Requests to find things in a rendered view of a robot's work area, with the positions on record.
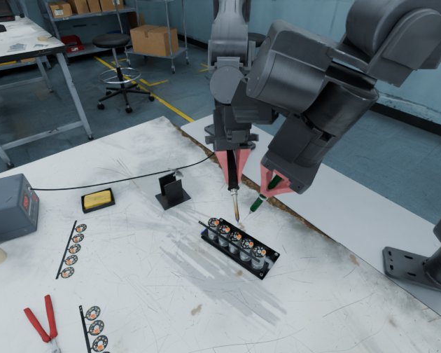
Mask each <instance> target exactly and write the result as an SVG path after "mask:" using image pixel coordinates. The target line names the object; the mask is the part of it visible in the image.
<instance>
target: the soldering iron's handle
mask: <svg viewBox="0 0 441 353"><path fill-rule="evenodd" d="M226 151H227V170H228V188H227V190H228V191H230V190H231V189H233V188H236V189H237V190H239V186H238V180H237V172H236V171H237V168H236V163H235V155H234V152H233V150H226Z"/></svg>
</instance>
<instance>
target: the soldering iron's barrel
mask: <svg viewBox="0 0 441 353"><path fill-rule="evenodd" d="M230 192H231V196H232V197H233V203H234V214H235V220H239V210H238V204H237V195H238V192H237V189H236V188H233V189H231V190H230Z"/></svg>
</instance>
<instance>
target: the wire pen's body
mask: <svg viewBox="0 0 441 353"><path fill-rule="evenodd" d="M273 177H274V178H273ZM273 177H272V178H273V179H270V181H269V182H268V183H269V184H268V186H267V188H268V189H269V190H271V189H273V188H275V187H276V186H277V185H278V183H279V182H280V181H281V180H282V178H281V177H280V176H279V175H277V174H276V175H274V176H273ZM267 199H268V198H266V197H265V196H264V195H263V194H261V193H259V197H258V198H257V200H256V201H255V202H254V203H253V204H252V205H251V207H250V210H251V211H252V212H255V211H256V210H257V208H259V206H260V205H261V204H262V203H263V202H264V200H267Z"/></svg>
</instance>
